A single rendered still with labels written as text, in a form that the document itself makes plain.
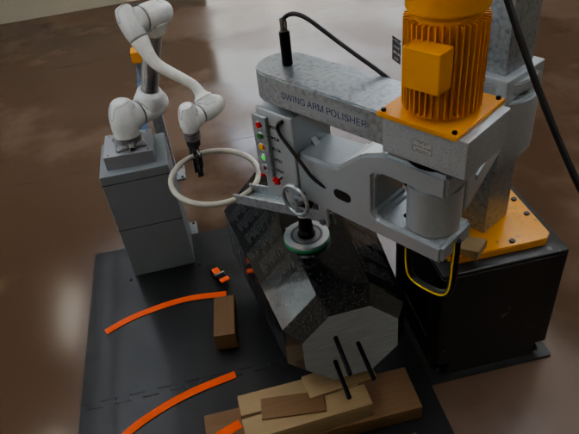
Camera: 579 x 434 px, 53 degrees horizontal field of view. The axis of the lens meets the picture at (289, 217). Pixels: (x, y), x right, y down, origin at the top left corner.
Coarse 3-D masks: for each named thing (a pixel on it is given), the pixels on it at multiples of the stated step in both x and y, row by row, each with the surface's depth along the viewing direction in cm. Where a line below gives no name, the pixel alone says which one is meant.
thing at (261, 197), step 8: (256, 184) 289; (256, 192) 292; (264, 192) 287; (272, 192) 281; (240, 200) 285; (248, 200) 279; (256, 200) 274; (264, 200) 270; (272, 200) 278; (280, 200) 275; (288, 200) 272; (264, 208) 273; (272, 208) 268; (280, 208) 263; (288, 208) 258; (304, 208) 249; (312, 208) 247; (304, 216) 252; (312, 216) 248
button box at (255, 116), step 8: (256, 112) 229; (256, 120) 228; (264, 120) 225; (256, 128) 231; (264, 128) 228; (256, 136) 234; (264, 136) 230; (256, 144) 237; (264, 144) 233; (264, 152) 236; (272, 160) 237; (272, 168) 239; (272, 176) 241
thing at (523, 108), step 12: (528, 96) 222; (516, 108) 221; (528, 108) 224; (516, 120) 225; (528, 120) 228; (516, 132) 228; (528, 132) 233; (516, 144) 232; (492, 156) 221; (480, 168) 207; (468, 180) 199; (480, 180) 214; (468, 192) 203; (468, 204) 207
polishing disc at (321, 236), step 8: (296, 224) 276; (320, 224) 274; (288, 232) 272; (296, 232) 271; (320, 232) 270; (328, 232) 269; (288, 240) 268; (296, 240) 267; (304, 240) 266; (312, 240) 266; (320, 240) 265; (296, 248) 263; (304, 248) 262; (312, 248) 262
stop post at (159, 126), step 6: (132, 48) 409; (132, 54) 403; (138, 54) 404; (132, 60) 405; (138, 60) 406; (138, 66) 411; (162, 114) 444; (156, 120) 438; (162, 120) 439; (156, 126) 441; (162, 126) 442; (156, 132) 444; (162, 132) 445; (168, 138) 453; (168, 144) 452; (174, 162) 463; (180, 168) 479; (180, 174) 472
